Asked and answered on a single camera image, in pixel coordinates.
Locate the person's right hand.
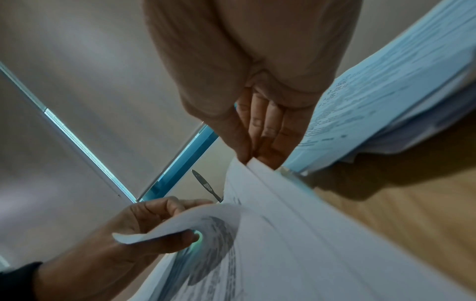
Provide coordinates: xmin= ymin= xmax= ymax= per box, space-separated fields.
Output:
xmin=143 ymin=0 xmax=363 ymax=171

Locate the person's left hand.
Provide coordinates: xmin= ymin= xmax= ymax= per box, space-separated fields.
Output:
xmin=34 ymin=196 xmax=214 ymax=301

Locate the curled white printed sheet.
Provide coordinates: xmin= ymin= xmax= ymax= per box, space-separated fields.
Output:
xmin=112 ymin=203 xmax=245 ymax=287

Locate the white paper bundle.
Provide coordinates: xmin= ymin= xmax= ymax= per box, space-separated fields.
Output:
xmin=139 ymin=159 xmax=476 ymax=301

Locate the person's left forearm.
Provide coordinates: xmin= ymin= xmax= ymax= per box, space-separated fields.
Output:
xmin=0 ymin=261 xmax=47 ymax=301

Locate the stack of printed papers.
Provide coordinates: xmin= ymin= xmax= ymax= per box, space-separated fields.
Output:
xmin=283 ymin=0 xmax=476 ymax=175

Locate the light blue frame strip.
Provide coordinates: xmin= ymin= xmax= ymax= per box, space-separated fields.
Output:
xmin=0 ymin=61 xmax=137 ymax=204
xmin=137 ymin=122 xmax=221 ymax=203

